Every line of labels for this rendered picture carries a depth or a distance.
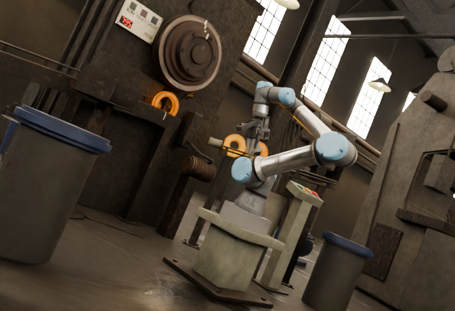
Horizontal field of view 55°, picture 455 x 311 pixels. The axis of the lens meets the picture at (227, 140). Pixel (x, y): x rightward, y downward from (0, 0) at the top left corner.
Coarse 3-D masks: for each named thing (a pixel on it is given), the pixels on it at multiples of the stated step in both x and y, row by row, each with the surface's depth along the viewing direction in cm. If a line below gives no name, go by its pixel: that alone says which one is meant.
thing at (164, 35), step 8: (184, 16) 269; (192, 16) 272; (168, 24) 268; (176, 24) 266; (208, 24) 280; (160, 32) 268; (168, 32) 264; (216, 32) 285; (160, 40) 262; (160, 48) 263; (160, 56) 264; (160, 64) 265; (160, 72) 272; (168, 72) 269; (216, 72) 291; (168, 80) 270; (208, 80) 288; (184, 88) 278; (192, 88) 282; (200, 88) 286
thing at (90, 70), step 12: (84, 72) 212; (96, 72) 210; (108, 72) 209; (84, 84) 211; (96, 84) 209; (108, 84) 208; (120, 84) 236; (96, 96) 208; (108, 96) 207; (120, 96) 234; (132, 96) 233; (96, 108) 221; (108, 108) 222; (132, 108) 232; (96, 120) 220; (96, 132) 219; (72, 216) 217
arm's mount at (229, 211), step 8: (224, 208) 209; (232, 208) 206; (240, 208) 203; (224, 216) 207; (232, 216) 204; (240, 216) 201; (248, 216) 198; (256, 216) 202; (240, 224) 199; (248, 224) 199; (256, 224) 203; (264, 224) 207; (264, 232) 208
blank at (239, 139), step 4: (228, 136) 289; (232, 136) 290; (236, 136) 290; (240, 136) 290; (228, 140) 289; (232, 140) 289; (236, 140) 290; (240, 140) 290; (244, 140) 290; (224, 144) 289; (228, 144) 289; (240, 144) 290; (244, 144) 290; (224, 148) 289; (240, 148) 290; (244, 148) 290; (228, 152) 289; (240, 152) 290; (232, 156) 289; (236, 156) 289
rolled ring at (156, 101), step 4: (160, 92) 273; (164, 92) 272; (168, 92) 274; (156, 96) 270; (160, 96) 271; (164, 96) 273; (168, 96) 274; (172, 96) 276; (152, 100) 271; (156, 100) 270; (172, 100) 279; (176, 100) 279; (152, 104) 270; (156, 104) 270; (172, 104) 281; (176, 104) 279; (172, 108) 281; (176, 108) 280; (172, 112) 279; (176, 112) 280
